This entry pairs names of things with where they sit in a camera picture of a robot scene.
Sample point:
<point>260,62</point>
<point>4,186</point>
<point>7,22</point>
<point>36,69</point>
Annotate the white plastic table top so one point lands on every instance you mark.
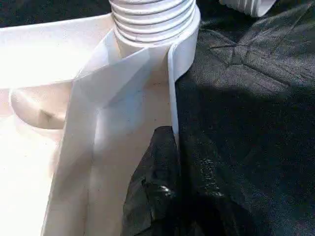
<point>49,61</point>

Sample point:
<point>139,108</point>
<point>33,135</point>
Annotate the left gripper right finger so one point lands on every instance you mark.
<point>209,204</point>

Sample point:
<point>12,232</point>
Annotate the white plastic table leg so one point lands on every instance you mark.
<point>152,19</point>
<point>248,6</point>

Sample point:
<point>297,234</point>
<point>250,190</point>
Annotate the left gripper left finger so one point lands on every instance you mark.
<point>155,191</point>

